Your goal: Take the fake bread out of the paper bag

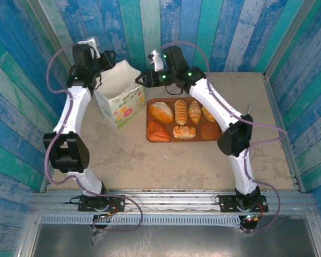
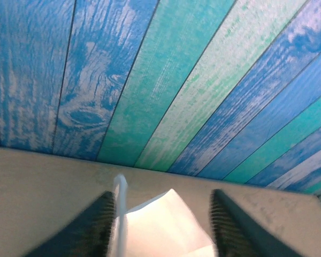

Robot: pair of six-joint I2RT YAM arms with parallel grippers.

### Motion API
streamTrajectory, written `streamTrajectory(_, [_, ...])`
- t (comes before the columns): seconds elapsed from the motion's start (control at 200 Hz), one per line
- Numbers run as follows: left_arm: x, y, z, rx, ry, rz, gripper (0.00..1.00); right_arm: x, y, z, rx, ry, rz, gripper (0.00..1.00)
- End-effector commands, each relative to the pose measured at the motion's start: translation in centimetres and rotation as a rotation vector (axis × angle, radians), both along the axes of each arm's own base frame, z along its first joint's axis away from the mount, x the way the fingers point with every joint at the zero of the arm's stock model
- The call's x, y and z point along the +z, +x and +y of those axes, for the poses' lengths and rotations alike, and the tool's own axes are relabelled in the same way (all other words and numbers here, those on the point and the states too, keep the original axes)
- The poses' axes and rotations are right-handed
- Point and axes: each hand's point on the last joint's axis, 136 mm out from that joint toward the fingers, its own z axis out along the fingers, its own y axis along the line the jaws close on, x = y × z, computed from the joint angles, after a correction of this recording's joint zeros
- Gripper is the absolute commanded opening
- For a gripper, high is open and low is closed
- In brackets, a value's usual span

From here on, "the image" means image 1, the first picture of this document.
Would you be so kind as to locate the large oval white-orange loaf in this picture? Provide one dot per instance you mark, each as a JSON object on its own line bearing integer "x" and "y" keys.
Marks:
{"x": 161, "y": 112}

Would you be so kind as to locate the printed paper bag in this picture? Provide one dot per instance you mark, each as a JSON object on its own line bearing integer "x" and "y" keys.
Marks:
{"x": 123, "y": 107}

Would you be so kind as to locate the striped spiral horn bread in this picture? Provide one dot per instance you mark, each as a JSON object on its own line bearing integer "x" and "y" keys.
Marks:
{"x": 181, "y": 112}

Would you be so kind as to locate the pale golden croissant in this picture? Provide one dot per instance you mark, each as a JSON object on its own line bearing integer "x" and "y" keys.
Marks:
{"x": 194, "y": 112}

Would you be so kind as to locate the triangular orange pastry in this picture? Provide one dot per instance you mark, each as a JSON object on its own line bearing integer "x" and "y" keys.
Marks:
{"x": 157, "y": 132}

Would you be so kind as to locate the golden brown croissant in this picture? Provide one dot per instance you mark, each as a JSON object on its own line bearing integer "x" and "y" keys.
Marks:
{"x": 208, "y": 115}

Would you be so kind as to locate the rectangular cheese-topped bread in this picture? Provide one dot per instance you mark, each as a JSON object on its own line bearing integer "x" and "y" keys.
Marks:
{"x": 184, "y": 132}

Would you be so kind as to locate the round brown bun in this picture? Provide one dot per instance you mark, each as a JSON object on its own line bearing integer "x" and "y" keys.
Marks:
{"x": 210, "y": 130}

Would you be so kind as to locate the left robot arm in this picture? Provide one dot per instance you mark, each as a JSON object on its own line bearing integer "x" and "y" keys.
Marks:
{"x": 72, "y": 112}

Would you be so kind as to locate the brown plastic tray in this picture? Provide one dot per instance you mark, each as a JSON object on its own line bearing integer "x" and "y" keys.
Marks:
{"x": 198, "y": 135}

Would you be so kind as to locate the small white scrap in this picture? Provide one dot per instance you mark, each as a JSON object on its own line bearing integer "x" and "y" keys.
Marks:
{"x": 166, "y": 157}

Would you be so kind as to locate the aluminium table edge strip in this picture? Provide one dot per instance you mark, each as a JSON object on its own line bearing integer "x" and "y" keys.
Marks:
{"x": 44, "y": 184}
{"x": 275, "y": 107}

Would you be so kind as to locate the small controller board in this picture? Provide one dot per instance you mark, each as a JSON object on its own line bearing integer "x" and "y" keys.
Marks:
{"x": 250, "y": 218}
{"x": 104, "y": 216}

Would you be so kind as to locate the grey metal base panel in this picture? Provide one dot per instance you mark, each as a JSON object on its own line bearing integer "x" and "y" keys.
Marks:
{"x": 190, "y": 241}

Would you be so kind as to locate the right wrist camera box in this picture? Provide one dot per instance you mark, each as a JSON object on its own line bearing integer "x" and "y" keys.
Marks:
{"x": 157, "y": 63}

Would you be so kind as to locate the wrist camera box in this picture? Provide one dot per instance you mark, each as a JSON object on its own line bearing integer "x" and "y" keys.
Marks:
{"x": 157, "y": 63}
{"x": 92, "y": 42}

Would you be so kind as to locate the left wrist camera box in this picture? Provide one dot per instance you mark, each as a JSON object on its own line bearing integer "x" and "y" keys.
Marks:
{"x": 92, "y": 42}

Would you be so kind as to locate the aluminium corner post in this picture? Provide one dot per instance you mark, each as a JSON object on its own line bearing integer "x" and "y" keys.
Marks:
{"x": 285, "y": 40}
{"x": 54, "y": 40}

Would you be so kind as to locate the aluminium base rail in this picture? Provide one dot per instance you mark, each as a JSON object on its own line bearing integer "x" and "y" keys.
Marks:
{"x": 176, "y": 199}

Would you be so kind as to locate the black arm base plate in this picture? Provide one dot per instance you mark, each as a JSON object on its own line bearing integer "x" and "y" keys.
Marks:
{"x": 227, "y": 204}
{"x": 117, "y": 206}

